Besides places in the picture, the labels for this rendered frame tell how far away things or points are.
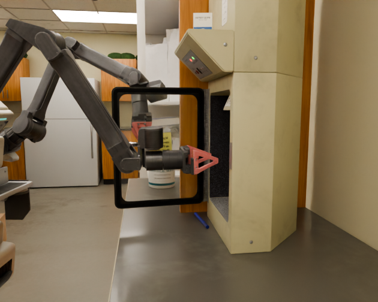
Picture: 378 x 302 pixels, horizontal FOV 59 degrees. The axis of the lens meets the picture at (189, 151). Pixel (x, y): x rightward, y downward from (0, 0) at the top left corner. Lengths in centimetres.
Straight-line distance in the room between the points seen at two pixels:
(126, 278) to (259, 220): 36
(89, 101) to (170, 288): 52
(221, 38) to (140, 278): 59
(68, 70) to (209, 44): 38
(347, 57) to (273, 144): 46
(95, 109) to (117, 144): 11
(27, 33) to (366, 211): 106
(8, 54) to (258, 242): 82
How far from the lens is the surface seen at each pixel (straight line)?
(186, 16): 124
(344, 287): 85
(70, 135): 583
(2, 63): 103
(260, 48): 88
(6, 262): 149
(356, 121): 116
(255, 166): 88
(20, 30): 100
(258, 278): 83
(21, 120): 147
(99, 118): 96
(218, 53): 85
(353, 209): 120
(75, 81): 96
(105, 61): 137
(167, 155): 96
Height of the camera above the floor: 132
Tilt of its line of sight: 7 degrees down
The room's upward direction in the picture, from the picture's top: straight up
